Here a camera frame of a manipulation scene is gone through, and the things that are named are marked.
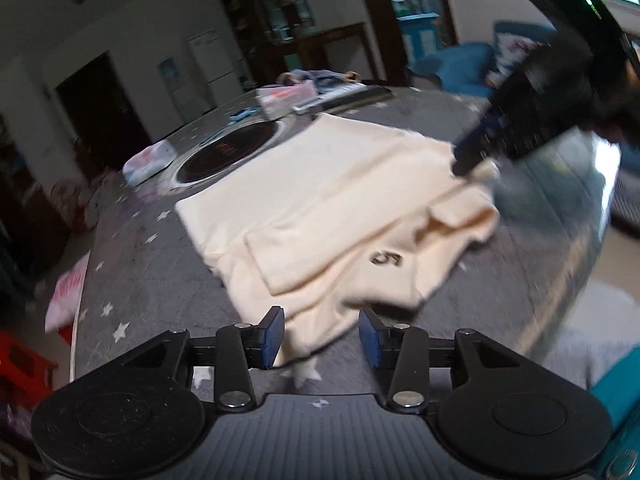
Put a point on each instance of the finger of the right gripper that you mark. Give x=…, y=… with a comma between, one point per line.
x=482, y=142

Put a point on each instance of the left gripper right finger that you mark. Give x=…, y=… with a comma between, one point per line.
x=402, y=352

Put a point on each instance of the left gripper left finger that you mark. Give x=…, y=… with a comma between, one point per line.
x=240, y=347

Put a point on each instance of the cream white sweater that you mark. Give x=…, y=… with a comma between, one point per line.
x=343, y=215

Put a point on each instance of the person's right hand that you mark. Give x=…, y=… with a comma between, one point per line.
x=613, y=134

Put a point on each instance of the blue sofa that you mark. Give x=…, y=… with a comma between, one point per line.
x=478, y=68

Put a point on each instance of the black tablet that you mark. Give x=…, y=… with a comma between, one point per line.
x=373, y=93

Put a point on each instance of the blue cabinet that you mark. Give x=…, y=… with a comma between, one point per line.
x=420, y=34

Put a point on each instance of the white remote control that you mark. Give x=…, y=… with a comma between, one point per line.
x=340, y=92

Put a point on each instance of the grey star tablecloth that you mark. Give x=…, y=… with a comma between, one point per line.
x=145, y=276

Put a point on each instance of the blue knitted cloth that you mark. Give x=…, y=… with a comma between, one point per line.
x=323, y=80

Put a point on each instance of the pink pillow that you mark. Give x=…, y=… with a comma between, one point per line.
x=66, y=299

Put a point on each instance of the round black induction cooker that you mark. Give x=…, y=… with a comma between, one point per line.
x=222, y=152

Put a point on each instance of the dark wooden side table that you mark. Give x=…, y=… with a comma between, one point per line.
x=340, y=49

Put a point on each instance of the pink tissue box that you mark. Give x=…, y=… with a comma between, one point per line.
x=278, y=101

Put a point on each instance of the white pink tissue pack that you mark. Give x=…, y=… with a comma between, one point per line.
x=148, y=163

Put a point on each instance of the red plastic stool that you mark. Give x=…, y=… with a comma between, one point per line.
x=26, y=377

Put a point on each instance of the pink play tent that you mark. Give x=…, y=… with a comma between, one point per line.
x=79, y=203

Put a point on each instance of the blue kids smartwatch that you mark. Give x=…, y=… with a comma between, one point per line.
x=240, y=115

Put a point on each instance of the water dispenser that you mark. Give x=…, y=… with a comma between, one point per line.
x=181, y=93

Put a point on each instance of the dark wooden display cabinet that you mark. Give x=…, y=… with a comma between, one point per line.
x=259, y=26

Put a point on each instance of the white refrigerator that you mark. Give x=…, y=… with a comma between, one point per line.
x=223, y=82

